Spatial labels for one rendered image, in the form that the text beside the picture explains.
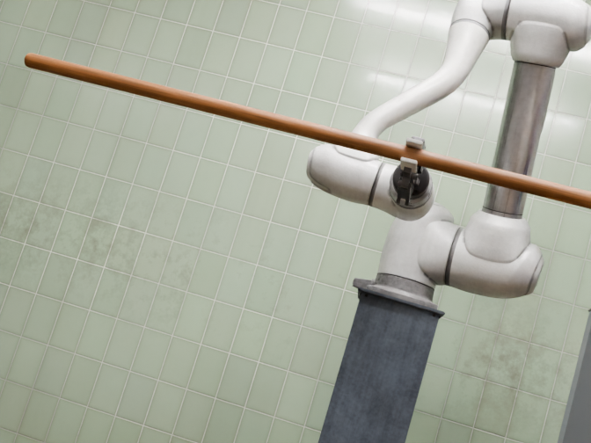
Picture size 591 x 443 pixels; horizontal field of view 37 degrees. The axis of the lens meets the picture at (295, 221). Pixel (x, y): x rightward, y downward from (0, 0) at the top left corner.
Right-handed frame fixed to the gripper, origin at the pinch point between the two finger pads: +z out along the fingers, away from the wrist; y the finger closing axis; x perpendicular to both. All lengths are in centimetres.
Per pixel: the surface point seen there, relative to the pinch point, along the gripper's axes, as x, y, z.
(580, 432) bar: -33, 40, 39
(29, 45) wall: 152, -38, -125
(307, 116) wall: 46, -38, -124
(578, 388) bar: -31, 35, 39
